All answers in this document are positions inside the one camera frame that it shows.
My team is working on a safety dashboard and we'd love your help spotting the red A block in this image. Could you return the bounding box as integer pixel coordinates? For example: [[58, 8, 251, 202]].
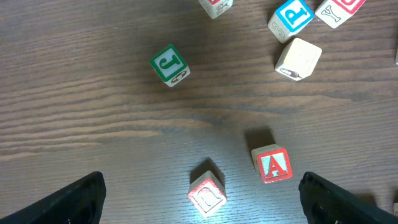
[[251, 144, 293, 184]]

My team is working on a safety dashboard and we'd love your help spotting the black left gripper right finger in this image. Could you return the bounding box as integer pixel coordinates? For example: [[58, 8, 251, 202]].
[[298, 172, 397, 224]]

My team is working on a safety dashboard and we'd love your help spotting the red U block upper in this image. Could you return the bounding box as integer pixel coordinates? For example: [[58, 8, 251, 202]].
[[315, 0, 366, 29]]

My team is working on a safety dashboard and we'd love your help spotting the green R block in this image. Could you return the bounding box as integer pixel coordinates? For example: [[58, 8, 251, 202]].
[[393, 202, 398, 217]]

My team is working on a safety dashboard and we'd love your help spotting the red G block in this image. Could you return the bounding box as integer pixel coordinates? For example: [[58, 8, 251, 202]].
[[198, 0, 233, 19]]

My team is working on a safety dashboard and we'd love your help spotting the red U block lower left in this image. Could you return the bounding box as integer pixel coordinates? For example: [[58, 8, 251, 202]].
[[187, 170, 228, 218]]

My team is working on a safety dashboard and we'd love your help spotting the blue R block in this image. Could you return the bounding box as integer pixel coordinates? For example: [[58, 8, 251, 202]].
[[268, 0, 315, 43]]

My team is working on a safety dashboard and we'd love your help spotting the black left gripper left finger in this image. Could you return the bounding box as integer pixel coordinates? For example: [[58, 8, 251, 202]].
[[1, 171, 106, 224]]

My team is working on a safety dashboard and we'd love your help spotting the green J block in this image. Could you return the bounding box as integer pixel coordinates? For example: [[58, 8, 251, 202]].
[[150, 44, 191, 87]]

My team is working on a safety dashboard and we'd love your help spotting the yellow G block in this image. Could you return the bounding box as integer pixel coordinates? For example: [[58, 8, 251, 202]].
[[275, 37, 322, 82]]

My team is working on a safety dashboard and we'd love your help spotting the red u block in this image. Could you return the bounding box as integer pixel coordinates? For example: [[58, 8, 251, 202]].
[[315, 0, 366, 29], [187, 170, 228, 218]]

